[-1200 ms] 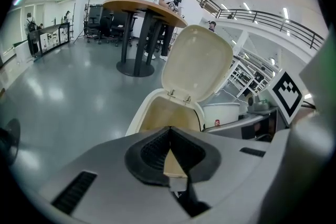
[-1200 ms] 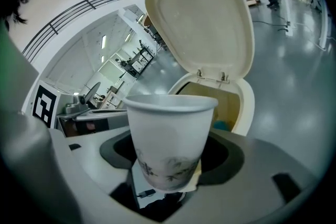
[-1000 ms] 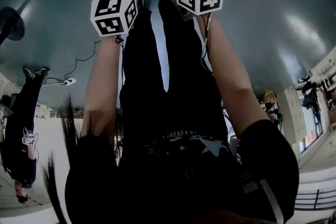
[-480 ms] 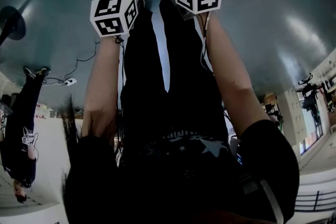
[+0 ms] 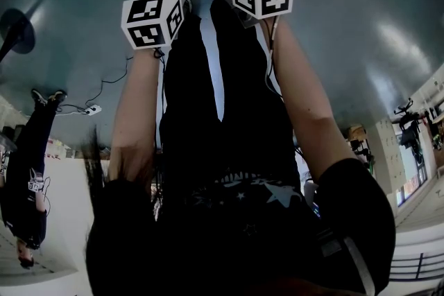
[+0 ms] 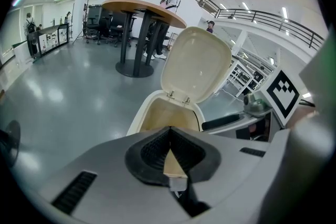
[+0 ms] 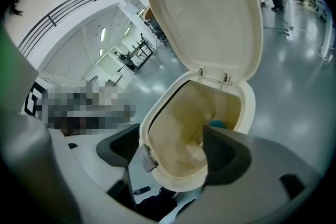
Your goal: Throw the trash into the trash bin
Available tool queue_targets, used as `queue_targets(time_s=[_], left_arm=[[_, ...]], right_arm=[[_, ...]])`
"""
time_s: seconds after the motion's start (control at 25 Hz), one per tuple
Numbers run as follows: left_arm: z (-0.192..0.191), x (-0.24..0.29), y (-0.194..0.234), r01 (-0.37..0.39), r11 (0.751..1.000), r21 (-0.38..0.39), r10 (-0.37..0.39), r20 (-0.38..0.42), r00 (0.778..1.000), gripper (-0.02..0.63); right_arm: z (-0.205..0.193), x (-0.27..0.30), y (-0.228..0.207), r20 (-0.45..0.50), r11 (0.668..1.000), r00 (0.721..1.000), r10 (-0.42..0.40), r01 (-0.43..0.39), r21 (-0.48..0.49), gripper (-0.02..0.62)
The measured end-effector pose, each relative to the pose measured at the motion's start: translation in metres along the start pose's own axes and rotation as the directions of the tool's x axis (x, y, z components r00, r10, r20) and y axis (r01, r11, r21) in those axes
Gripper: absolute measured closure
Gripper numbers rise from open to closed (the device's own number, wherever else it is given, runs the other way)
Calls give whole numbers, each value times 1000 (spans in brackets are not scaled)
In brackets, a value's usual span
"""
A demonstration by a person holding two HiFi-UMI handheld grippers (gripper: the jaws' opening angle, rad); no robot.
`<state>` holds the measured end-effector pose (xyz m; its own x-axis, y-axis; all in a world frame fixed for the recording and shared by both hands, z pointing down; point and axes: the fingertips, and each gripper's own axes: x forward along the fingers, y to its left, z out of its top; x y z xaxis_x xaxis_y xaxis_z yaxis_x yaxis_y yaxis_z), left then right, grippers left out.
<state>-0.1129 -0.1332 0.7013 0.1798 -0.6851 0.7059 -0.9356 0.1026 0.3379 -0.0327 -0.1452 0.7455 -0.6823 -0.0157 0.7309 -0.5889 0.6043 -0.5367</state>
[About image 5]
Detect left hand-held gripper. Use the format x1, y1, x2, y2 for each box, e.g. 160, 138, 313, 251
121, 0, 193, 50

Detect person's right forearm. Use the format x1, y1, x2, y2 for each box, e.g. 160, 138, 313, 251
266, 15, 364, 183

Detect person's left forearm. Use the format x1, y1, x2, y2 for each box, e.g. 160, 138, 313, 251
109, 44, 167, 184

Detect person's black trousers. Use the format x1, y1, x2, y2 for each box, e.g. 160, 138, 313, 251
159, 0, 301, 191

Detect cluttered equipment rack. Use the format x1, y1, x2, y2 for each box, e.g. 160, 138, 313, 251
346, 126, 375, 167

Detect black swivel chair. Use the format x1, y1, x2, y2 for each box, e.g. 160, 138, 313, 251
393, 98, 426, 164

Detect white locker cabinet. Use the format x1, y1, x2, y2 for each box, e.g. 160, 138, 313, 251
376, 117, 409, 195

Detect person's black star-print shirt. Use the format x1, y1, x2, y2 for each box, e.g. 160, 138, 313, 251
85, 157, 396, 296

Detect black metal railing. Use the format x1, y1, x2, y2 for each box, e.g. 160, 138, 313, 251
388, 252, 444, 280

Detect left hand-held gripper cable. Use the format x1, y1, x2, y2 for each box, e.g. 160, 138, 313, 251
152, 47, 167, 150

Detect hand-held gripper cable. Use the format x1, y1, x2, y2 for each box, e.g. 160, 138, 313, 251
263, 15, 284, 98
152, 47, 167, 150

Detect right hand-held gripper cable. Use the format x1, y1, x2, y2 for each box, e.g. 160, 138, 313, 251
263, 15, 284, 98

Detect black marble pedestal table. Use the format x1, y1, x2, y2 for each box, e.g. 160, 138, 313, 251
0, 8, 37, 62

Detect grey harness strap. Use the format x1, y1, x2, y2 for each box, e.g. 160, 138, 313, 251
317, 228, 377, 295

